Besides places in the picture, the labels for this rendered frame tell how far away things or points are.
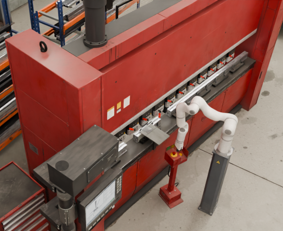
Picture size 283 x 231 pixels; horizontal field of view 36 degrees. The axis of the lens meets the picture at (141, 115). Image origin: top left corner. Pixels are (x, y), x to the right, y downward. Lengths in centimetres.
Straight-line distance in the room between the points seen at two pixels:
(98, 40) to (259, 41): 303
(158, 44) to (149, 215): 209
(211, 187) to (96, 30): 233
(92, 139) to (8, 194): 126
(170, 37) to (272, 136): 277
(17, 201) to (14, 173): 33
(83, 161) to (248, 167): 321
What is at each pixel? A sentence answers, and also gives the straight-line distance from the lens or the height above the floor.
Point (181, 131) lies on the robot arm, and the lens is 445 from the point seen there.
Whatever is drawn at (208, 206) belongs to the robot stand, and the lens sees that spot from 511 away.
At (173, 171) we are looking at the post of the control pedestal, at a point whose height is 50.
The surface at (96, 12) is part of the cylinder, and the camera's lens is 327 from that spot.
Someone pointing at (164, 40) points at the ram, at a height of 205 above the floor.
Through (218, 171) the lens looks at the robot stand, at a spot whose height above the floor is 76.
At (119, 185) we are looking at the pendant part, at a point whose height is 145.
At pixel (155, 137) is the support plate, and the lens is 450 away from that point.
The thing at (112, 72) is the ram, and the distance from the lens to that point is 360.
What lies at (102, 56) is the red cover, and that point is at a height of 226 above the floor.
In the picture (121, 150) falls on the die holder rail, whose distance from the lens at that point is 443.
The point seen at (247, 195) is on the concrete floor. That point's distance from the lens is 550.
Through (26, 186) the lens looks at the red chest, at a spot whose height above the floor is 98.
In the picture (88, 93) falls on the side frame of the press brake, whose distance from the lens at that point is 312.
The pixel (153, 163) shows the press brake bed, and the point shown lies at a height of 50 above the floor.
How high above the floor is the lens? 421
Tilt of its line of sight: 43 degrees down
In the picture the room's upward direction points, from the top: 4 degrees clockwise
